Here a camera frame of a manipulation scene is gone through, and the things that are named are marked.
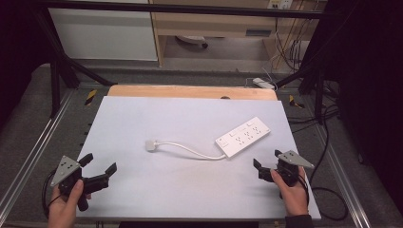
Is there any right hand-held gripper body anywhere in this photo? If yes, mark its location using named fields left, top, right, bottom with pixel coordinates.
left=276, top=149, right=316, bottom=195

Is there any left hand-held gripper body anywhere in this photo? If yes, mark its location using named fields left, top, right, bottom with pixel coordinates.
left=49, top=155, right=96, bottom=213

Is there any person's right hand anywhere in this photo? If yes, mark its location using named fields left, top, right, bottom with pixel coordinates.
left=270, top=166, right=311, bottom=218

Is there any person's left hand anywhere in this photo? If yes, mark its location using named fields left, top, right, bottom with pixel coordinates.
left=47, top=180, right=92, bottom=228

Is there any white plug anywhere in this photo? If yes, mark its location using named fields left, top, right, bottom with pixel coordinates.
left=144, top=139, right=159, bottom=152

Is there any person's dark right sleeve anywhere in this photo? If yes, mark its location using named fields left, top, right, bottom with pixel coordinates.
left=284, top=214, right=316, bottom=228

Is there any light grey table mat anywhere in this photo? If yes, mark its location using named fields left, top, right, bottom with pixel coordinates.
left=75, top=95, right=322, bottom=221

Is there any small white power strip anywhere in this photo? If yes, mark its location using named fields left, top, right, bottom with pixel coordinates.
left=252, top=77, right=276, bottom=90

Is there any black curtain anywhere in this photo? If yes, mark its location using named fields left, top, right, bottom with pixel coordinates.
left=300, top=0, right=403, bottom=210
left=0, top=0, right=58, bottom=127

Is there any wooden table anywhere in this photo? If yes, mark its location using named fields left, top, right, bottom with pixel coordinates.
left=106, top=84, right=278, bottom=102

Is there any white cabinet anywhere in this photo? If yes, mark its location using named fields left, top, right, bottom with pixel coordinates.
left=47, top=0, right=159, bottom=62

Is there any wooden desk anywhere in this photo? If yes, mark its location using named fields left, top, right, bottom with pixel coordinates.
left=148, top=0, right=327, bottom=67

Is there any grey chair base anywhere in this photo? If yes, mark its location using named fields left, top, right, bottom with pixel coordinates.
left=175, top=34, right=209, bottom=49

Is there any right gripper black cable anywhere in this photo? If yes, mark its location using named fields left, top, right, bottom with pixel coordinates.
left=297, top=174, right=311, bottom=207

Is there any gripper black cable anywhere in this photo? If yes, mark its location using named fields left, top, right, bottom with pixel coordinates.
left=297, top=174, right=311, bottom=207
left=41, top=169, right=63, bottom=219

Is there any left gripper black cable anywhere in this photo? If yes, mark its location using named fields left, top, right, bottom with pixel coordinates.
left=41, top=169, right=63, bottom=219

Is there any aluminium rail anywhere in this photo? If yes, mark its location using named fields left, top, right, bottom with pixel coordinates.
left=0, top=88, right=76, bottom=217
left=312, top=122, right=373, bottom=228

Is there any black floor cable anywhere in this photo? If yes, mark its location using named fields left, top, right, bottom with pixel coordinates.
left=286, top=80, right=350, bottom=221

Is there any white power strip cable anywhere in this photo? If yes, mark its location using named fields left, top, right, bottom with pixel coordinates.
left=156, top=141, right=227, bottom=162

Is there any bundle of cables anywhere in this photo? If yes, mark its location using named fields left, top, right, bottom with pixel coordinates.
left=269, top=9, right=315, bottom=72

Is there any white wall socket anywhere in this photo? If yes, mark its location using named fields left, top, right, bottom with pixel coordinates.
left=267, top=0, right=294, bottom=10

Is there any black metal frame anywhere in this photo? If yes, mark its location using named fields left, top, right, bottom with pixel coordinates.
left=31, top=0, right=336, bottom=125

